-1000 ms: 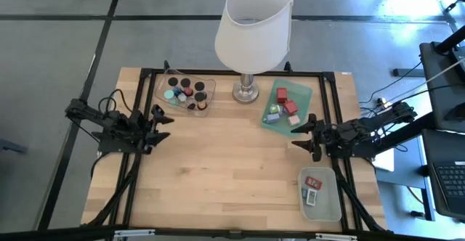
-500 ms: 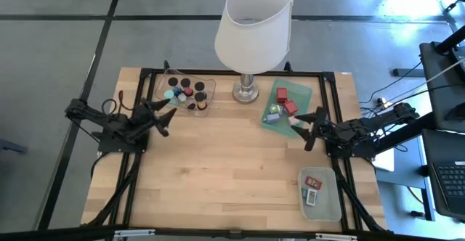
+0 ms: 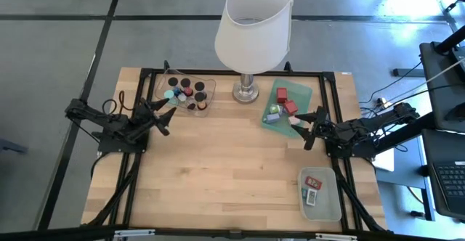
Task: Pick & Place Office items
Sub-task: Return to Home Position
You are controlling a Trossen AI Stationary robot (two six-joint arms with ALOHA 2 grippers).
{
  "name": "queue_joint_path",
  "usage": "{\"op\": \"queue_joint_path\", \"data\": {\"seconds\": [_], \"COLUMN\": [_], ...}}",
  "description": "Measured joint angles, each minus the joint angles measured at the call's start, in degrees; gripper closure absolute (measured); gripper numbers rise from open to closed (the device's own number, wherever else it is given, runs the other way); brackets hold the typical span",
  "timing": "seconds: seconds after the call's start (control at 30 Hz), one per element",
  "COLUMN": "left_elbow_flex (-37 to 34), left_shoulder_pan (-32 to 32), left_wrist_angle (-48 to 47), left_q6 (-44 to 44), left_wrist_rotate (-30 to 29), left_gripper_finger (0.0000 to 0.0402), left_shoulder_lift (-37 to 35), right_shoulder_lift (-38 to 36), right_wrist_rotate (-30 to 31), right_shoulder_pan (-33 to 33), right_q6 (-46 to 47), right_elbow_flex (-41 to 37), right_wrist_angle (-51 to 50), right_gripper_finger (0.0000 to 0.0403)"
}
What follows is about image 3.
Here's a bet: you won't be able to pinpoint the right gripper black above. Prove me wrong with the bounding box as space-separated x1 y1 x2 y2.
290 106 341 151

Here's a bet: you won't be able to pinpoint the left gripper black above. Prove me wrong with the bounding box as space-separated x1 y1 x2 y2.
130 97 178 140

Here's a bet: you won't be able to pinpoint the mint green hourglass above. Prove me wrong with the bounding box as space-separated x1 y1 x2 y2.
163 89 179 107

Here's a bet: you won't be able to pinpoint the teal translucent plastic bin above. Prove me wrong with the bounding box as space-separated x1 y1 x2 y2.
260 78 314 139

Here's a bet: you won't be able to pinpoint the red sand hourglass black caps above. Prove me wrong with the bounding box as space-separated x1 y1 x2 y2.
179 77 194 97

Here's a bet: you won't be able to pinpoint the orange sand hourglass black caps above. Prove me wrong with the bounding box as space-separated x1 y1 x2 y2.
194 91 209 111

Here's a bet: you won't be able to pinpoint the red digital timer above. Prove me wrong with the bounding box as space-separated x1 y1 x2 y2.
304 176 323 191

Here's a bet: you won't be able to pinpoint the white digital timer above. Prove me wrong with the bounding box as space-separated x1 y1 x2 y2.
305 189 318 207

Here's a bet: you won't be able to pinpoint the clear plastic bin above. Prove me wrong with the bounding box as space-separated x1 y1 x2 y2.
154 68 218 118

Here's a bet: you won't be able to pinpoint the gray plastic tray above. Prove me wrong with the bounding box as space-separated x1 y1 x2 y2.
296 166 343 223

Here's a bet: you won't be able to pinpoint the white paper sheet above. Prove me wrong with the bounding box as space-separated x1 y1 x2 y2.
372 157 395 173

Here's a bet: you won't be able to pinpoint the white shade silver table lamp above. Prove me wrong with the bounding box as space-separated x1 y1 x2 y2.
214 0 294 105

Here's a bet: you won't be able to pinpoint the black computer mouse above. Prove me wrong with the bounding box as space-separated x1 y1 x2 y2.
445 102 465 122

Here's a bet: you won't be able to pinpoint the black laptop keyboard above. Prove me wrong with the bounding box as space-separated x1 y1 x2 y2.
421 128 465 221

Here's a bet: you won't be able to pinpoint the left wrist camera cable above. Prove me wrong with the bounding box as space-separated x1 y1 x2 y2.
102 89 127 113

